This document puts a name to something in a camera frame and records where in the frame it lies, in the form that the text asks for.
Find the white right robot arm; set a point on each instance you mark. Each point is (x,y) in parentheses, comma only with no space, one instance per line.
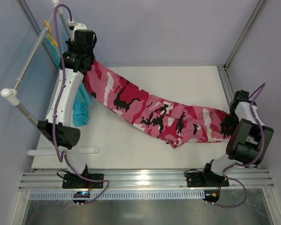
(249,140)

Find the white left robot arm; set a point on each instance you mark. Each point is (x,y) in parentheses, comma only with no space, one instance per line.
(57,128)

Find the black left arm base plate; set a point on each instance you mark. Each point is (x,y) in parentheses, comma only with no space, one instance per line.
(72,181)

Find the clear green hanger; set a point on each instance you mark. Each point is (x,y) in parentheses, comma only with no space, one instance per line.
(54,51)

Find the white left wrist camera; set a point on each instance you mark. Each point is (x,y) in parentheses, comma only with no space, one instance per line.
(73,26)

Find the aluminium frame rail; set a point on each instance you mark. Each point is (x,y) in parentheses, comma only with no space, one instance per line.
(151,179)

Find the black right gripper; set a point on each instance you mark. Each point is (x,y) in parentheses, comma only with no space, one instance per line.
(231,120)

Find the grey slotted cable duct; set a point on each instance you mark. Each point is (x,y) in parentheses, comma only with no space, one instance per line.
(117,195)

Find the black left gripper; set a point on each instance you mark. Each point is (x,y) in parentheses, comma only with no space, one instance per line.
(85,64)

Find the orange plastic hanger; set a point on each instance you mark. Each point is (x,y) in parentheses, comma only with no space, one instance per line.
(50,33)

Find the turquoise t-shirt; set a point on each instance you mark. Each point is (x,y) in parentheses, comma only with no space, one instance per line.
(79,107)

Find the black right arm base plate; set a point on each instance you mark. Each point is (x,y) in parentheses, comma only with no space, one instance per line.
(197,179)

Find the pink camouflage trousers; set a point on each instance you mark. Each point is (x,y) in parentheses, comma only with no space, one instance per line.
(171,122)

